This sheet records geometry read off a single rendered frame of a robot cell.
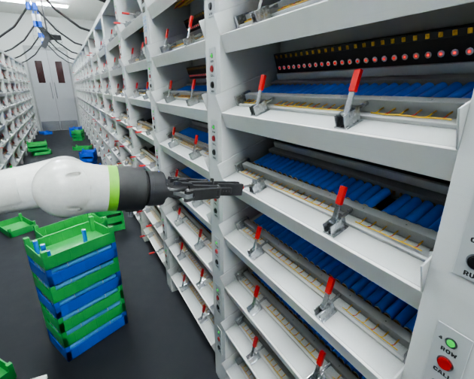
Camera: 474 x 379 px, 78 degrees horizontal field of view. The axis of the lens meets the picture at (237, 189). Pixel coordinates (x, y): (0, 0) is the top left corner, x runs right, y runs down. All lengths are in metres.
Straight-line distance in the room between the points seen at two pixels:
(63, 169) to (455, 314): 0.62
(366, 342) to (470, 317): 0.24
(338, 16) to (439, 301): 0.44
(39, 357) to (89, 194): 1.28
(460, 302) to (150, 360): 1.33
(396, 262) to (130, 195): 0.48
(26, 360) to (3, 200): 1.17
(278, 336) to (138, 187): 0.56
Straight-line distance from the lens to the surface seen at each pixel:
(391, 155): 0.48
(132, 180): 0.61
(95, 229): 1.66
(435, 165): 0.45
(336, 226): 0.58
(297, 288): 0.75
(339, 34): 0.81
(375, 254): 0.54
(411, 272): 0.52
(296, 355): 0.88
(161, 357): 1.58
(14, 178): 0.73
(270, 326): 0.94
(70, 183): 0.58
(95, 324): 1.67
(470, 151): 0.42
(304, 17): 0.61
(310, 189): 0.68
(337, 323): 0.69
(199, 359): 1.55
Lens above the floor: 1.17
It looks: 19 degrees down
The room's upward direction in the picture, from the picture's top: straight up
